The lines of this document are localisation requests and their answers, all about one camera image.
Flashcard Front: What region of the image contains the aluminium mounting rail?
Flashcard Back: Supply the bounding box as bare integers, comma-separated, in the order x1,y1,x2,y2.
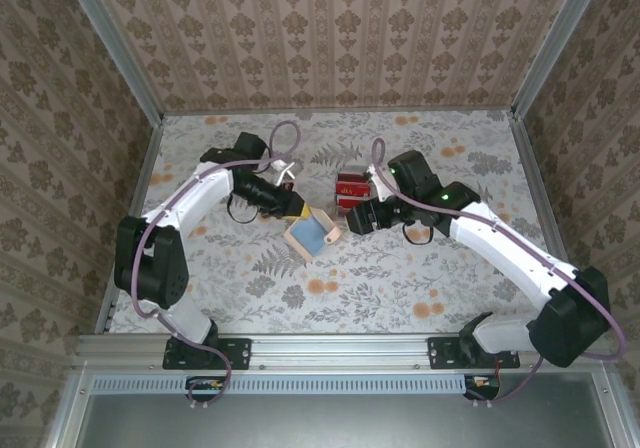
74,332,611,372

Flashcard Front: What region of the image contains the thin black left gripper cable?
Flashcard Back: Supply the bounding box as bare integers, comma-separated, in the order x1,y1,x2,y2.
225,193,262,225

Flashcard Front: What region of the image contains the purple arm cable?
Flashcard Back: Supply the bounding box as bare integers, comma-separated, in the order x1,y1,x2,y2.
132,120,304,412
370,136,629,409

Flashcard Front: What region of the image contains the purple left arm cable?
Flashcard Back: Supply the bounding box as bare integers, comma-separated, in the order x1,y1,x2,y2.
132,120,304,412

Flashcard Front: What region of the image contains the beige card holder wallet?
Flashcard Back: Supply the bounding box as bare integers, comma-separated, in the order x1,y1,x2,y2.
282,206,344,264

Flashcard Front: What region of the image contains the slotted grey cable duct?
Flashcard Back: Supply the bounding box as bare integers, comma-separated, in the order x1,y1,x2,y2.
92,373,469,395

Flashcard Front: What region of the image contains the aluminium table side rail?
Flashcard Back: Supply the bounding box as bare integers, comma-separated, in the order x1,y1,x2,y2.
507,110,571,269
94,115,166,337

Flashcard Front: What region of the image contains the grey metal panel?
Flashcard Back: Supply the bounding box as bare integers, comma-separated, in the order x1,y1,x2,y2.
74,392,619,448

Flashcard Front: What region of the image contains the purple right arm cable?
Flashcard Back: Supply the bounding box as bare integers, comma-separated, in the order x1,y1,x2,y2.
370,136,629,409

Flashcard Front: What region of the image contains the aluminium table back rail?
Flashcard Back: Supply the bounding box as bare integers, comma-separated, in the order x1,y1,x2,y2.
160,106,517,118

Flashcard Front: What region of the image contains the aluminium frame post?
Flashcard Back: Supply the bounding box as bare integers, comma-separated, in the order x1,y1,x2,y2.
509,0,612,120
58,0,166,127

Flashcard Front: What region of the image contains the thin black right gripper cable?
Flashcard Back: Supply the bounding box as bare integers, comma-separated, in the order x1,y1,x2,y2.
401,220,435,245

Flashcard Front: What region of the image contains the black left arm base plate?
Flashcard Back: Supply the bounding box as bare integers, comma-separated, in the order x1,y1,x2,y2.
162,336,252,371

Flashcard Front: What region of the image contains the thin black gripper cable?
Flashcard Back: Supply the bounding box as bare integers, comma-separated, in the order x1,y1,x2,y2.
225,193,262,225
401,220,435,245

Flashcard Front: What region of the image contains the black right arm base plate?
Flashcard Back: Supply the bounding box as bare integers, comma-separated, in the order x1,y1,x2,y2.
427,336,521,371

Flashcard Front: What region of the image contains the wired cable connector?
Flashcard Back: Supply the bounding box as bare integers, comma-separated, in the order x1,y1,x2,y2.
185,375,226,403
463,375,501,402

